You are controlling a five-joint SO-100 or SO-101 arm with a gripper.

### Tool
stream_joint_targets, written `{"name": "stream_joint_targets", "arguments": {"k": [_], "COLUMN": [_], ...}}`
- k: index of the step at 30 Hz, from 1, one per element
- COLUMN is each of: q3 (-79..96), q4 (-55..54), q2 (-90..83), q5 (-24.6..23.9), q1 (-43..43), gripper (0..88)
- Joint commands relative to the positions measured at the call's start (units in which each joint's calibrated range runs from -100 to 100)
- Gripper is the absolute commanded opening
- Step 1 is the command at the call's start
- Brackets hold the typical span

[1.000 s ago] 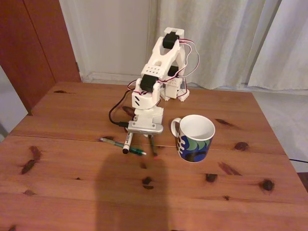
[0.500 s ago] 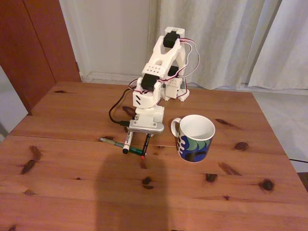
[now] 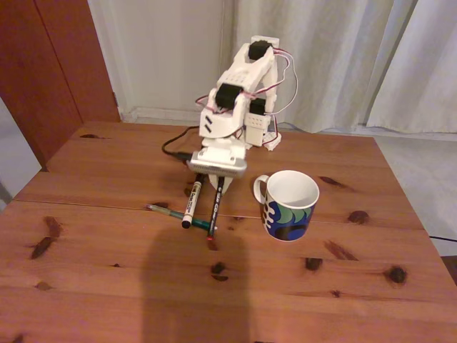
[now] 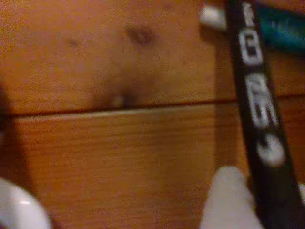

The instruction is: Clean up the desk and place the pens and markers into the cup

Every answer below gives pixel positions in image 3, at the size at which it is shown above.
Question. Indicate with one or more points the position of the black pen red end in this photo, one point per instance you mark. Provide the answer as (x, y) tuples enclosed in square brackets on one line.
[(215, 211)]

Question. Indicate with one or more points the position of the white marker black cap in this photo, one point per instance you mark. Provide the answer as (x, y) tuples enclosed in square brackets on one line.
[(192, 203)]

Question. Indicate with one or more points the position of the green transparent pen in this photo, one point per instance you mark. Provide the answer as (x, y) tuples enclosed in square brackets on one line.
[(168, 211)]

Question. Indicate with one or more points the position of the white mug blue green pattern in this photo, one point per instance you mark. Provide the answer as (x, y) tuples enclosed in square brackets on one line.
[(289, 221)]

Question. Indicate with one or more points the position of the white fabric curtain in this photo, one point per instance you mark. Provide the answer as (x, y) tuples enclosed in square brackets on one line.
[(421, 71), (339, 64)]

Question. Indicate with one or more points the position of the brown wooden door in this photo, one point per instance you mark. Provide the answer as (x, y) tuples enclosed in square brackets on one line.
[(43, 71)]

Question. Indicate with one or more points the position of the silver grey camera box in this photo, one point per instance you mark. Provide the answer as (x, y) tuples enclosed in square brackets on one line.
[(218, 168)]

